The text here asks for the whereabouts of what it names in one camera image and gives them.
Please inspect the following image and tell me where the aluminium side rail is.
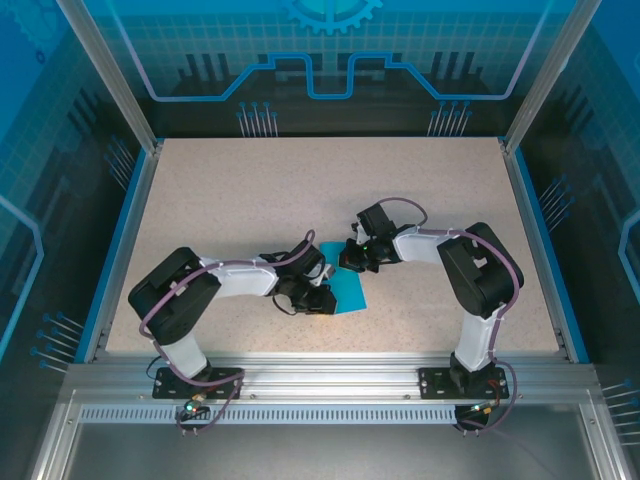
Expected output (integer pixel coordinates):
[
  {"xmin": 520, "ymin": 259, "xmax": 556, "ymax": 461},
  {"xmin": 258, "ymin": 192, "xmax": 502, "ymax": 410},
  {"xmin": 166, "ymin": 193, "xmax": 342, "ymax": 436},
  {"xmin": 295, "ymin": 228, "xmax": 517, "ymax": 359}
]
[
  {"xmin": 499, "ymin": 137, "xmax": 574, "ymax": 361},
  {"xmin": 82, "ymin": 139, "xmax": 164, "ymax": 364}
]

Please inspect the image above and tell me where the slotted grey cable duct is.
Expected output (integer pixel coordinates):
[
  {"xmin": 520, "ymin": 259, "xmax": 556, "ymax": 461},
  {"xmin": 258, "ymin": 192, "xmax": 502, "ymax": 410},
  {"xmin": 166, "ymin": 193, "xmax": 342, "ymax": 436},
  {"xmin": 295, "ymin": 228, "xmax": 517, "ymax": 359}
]
[{"xmin": 77, "ymin": 404, "xmax": 464, "ymax": 426}]

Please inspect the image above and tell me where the aluminium frame post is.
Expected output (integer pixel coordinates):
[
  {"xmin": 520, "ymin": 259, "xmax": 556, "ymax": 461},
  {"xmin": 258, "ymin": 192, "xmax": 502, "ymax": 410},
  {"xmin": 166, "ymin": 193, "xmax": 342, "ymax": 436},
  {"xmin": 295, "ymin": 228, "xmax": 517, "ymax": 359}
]
[
  {"xmin": 54, "ymin": 0, "xmax": 164, "ymax": 151},
  {"xmin": 502, "ymin": 0, "xmax": 604, "ymax": 154}
]

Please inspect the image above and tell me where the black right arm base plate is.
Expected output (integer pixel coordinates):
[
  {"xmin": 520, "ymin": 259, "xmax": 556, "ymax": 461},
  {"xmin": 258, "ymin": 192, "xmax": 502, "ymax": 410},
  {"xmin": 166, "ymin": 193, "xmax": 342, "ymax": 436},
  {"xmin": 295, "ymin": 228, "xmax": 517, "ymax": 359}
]
[{"xmin": 417, "ymin": 363, "xmax": 519, "ymax": 401}]

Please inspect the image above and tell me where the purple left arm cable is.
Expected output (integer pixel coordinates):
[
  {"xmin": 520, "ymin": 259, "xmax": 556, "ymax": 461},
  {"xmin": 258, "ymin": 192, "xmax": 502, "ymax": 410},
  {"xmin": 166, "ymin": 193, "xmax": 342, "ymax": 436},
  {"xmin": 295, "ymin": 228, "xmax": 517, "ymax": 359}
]
[{"xmin": 138, "ymin": 228, "xmax": 317, "ymax": 436}]

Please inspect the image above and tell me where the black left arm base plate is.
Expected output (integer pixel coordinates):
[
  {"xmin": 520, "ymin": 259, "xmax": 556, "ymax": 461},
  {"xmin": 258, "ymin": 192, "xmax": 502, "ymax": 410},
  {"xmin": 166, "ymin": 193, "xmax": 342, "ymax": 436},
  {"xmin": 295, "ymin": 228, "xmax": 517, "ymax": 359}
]
[{"xmin": 152, "ymin": 366, "xmax": 246, "ymax": 401}]

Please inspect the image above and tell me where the cable connector with green light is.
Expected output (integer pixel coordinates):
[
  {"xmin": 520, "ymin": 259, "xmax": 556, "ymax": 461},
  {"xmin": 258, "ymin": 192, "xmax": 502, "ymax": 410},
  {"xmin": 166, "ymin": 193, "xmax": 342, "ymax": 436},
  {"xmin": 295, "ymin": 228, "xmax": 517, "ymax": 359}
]
[
  {"xmin": 469, "ymin": 399, "xmax": 501, "ymax": 419},
  {"xmin": 182, "ymin": 394, "xmax": 209, "ymax": 419}
]

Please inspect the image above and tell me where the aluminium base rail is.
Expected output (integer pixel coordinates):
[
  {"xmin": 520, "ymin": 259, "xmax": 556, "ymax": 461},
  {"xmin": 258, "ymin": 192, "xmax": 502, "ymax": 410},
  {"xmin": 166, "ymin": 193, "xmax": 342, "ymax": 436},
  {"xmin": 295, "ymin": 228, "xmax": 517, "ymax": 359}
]
[{"xmin": 64, "ymin": 349, "xmax": 599, "ymax": 406}]

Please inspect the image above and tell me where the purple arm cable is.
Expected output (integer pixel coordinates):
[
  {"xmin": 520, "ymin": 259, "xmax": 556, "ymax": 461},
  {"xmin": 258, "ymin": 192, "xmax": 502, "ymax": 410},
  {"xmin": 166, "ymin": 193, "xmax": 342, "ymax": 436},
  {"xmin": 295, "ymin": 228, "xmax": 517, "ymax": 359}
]
[
  {"xmin": 138, "ymin": 228, "xmax": 317, "ymax": 436},
  {"xmin": 377, "ymin": 197, "xmax": 521, "ymax": 436}
]

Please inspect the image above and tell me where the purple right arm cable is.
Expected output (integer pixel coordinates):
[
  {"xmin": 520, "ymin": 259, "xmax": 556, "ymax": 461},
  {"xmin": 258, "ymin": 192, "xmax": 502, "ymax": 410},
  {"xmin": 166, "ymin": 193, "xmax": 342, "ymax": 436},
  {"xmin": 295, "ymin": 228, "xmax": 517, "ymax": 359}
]
[{"xmin": 377, "ymin": 197, "xmax": 521, "ymax": 436}]

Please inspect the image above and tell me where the teal cloth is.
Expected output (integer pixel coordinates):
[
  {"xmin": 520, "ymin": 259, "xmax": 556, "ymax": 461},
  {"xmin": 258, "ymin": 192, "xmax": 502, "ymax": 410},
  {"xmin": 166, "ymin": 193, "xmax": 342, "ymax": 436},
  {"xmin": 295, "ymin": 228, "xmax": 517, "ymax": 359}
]
[{"xmin": 318, "ymin": 239, "xmax": 369, "ymax": 316}]

